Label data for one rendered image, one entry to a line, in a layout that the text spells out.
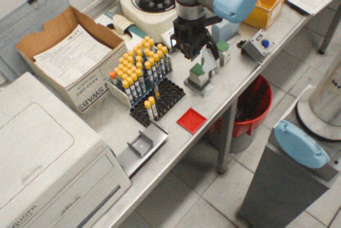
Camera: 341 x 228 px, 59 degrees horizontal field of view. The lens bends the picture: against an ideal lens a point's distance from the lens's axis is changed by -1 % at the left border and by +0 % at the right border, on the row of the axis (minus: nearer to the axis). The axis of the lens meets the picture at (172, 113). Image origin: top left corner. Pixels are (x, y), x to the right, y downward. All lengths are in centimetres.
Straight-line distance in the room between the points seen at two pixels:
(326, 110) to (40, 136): 53
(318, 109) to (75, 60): 79
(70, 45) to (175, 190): 101
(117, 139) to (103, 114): 11
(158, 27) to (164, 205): 103
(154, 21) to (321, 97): 67
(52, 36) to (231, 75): 64
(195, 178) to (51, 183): 127
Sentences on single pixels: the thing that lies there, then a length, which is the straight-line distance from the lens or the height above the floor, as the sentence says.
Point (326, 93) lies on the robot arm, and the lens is 54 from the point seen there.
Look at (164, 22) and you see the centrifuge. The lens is 108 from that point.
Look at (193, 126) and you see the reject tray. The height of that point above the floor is 88.
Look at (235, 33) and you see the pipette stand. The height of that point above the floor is 89.
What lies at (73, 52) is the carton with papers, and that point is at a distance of 112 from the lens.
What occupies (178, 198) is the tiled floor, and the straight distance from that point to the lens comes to 176.
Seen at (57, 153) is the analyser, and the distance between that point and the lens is 63.
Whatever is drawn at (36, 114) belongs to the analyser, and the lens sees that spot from 69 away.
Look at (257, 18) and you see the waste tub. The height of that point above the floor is 92.
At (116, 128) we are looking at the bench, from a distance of 96.
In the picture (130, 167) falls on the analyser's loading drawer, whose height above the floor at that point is 92.
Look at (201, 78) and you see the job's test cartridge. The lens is 94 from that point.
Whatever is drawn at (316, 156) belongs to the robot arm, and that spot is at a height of 115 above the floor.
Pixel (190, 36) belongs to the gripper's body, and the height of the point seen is 114.
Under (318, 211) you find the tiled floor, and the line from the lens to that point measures 184.
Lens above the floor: 169
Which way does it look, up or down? 58 degrees down
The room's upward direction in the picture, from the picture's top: 10 degrees counter-clockwise
